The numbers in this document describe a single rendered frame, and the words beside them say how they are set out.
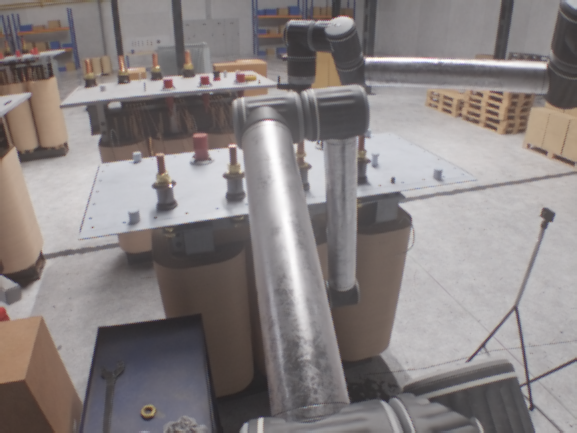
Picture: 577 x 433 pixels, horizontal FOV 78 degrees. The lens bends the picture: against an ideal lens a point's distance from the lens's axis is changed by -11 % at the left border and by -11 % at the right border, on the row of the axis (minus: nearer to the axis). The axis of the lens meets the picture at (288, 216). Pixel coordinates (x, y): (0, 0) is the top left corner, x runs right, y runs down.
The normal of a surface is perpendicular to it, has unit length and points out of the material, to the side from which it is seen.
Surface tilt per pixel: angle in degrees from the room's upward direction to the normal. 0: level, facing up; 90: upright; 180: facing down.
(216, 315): 90
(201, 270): 90
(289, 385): 42
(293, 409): 37
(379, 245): 90
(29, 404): 90
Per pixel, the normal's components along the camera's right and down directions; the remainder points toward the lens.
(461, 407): -0.41, -0.43
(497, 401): 0.07, -0.54
